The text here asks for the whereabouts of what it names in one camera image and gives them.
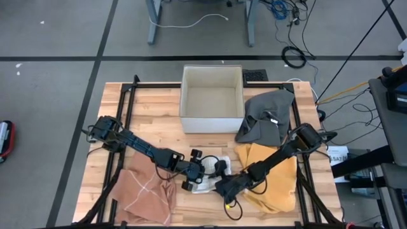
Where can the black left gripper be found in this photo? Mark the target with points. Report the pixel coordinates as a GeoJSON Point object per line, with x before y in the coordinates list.
{"type": "Point", "coordinates": [190, 170]}

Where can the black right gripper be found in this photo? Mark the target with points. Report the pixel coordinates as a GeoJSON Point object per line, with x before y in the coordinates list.
{"type": "Point", "coordinates": [233, 186]}

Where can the white beige plaid towel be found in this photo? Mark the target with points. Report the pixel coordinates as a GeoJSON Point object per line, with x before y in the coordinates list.
{"type": "Point", "coordinates": [210, 183]}

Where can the mustard yellow towel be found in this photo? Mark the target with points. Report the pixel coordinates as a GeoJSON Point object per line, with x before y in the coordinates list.
{"type": "Point", "coordinates": [280, 191]}

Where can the terracotta pink towel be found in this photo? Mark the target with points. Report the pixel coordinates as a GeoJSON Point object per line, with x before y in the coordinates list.
{"type": "Point", "coordinates": [143, 191]}

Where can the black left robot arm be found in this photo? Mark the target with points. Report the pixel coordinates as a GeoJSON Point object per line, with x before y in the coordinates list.
{"type": "Point", "coordinates": [140, 146]}

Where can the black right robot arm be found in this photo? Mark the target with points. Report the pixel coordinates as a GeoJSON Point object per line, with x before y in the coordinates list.
{"type": "Point", "coordinates": [280, 152]}

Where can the dark grey towel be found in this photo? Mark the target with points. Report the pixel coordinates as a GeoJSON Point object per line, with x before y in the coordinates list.
{"type": "Point", "coordinates": [260, 127]}

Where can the beige fabric storage box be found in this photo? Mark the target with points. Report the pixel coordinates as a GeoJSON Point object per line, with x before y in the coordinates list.
{"type": "Point", "coordinates": [213, 125]}

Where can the white printed paper sheet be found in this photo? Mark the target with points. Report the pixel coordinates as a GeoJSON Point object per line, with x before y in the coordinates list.
{"type": "Point", "coordinates": [337, 156]}

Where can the black perforated mat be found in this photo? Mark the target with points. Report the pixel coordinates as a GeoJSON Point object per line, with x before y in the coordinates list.
{"type": "Point", "coordinates": [256, 75]}

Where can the blue plastic bin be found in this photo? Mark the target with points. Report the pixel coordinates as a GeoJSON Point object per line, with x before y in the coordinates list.
{"type": "Point", "coordinates": [362, 192]}

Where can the black equipment cart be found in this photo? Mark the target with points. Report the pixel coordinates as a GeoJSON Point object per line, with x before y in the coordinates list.
{"type": "Point", "coordinates": [384, 127]}

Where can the grey desk leg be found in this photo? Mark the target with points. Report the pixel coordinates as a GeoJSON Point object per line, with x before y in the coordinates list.
{"type": "Point", "coordinates": [153, 22]}
{"type": "Point", "coordinates": [251, 22]}

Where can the thin black pole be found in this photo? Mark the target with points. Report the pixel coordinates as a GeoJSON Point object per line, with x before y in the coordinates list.
{"type": "Point", "coordinates": [355, 51]}

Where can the black device with blue screen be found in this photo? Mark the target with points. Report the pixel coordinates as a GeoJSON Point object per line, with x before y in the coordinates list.
{"type": "Point", "coordinates": [394, 95]}

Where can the red black case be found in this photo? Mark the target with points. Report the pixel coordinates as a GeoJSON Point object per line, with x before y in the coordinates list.
{"type": "Point", "coordinates": [11, 143]}

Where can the white crumpled object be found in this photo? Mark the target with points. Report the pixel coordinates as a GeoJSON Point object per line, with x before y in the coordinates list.
{"type": "Point", "coordinates": [404, 51]}

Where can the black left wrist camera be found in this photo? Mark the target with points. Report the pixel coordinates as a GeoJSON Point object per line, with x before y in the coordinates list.
{"type": "Point", "coordinates": [196, 154]}

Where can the black aluminium table frame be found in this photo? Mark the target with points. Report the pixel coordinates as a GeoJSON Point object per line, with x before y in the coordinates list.
{"type": "Point", "coordinates": [264, 85]}

